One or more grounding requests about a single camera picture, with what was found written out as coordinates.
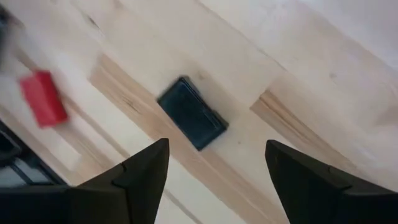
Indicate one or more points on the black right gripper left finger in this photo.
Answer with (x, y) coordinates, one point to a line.
(130, 193)

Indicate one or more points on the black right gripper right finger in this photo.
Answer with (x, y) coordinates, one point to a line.
(317, 196)

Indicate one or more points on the black plastic box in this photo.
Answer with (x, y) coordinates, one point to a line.
(192, 115)

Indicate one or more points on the red plastic box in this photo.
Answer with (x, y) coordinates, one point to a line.
(43, 98)

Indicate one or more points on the black slotted plastic basket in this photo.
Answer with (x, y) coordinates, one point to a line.
(34, 158)

